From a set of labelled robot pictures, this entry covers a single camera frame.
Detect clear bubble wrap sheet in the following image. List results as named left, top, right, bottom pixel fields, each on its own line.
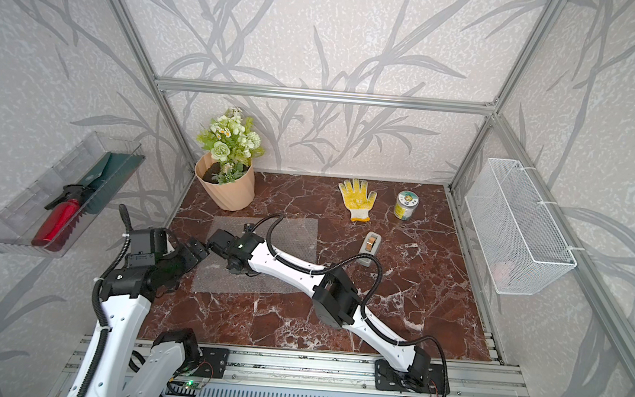
left=191, top=209, right=322, bottom=303

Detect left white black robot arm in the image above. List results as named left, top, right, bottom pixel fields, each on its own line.
left=66, top=205, right=209, bottom=397

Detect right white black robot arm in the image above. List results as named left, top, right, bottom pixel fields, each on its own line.
left=207, top=214, right=449, bottom=395

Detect beige ribbed flower pot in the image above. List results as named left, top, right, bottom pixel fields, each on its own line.
left=195, top=153, right=255, bottom=212

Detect dark green trowel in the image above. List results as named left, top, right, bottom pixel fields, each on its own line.
left=78, top=152, right=131, bottom=215

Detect green white artificial flowers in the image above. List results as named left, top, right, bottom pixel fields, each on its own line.
left=196, top=107, right=265, bottom=185

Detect red spray bottle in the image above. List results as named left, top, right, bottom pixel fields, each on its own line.
left=30, top=184, right=94, bottom=252

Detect yellow white work glove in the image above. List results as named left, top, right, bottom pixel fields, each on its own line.
left=338, top=178, right=377, bottom=222

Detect sunflower label tin can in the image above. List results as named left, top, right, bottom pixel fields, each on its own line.
left=394, top=191, right=420, bottom=221

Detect clear plastic wall bin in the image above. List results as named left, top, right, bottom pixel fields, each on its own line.
left=0, top=132, right=145, bottom=258

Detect white wire mesh basket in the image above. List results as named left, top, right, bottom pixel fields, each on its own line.
left=465, top=158, right=577, bottom=296

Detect aluminium cage frame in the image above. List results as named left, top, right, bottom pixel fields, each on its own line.
left=54, top=0, right=635, bottom=397

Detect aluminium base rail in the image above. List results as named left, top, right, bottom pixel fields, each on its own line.
left=62, top=331, right=535, bottom=397

